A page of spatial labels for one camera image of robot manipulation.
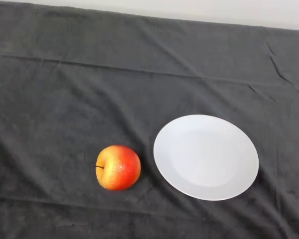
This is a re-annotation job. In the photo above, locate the red yellow apple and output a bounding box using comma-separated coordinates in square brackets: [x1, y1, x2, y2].
[93, 145, 142, 192]

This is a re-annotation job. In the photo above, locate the white round plate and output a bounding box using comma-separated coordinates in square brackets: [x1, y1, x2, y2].
[153, 114, 260, 201]

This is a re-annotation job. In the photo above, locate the black cloth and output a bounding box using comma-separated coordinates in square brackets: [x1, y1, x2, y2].
[0, 0, 299, 239]

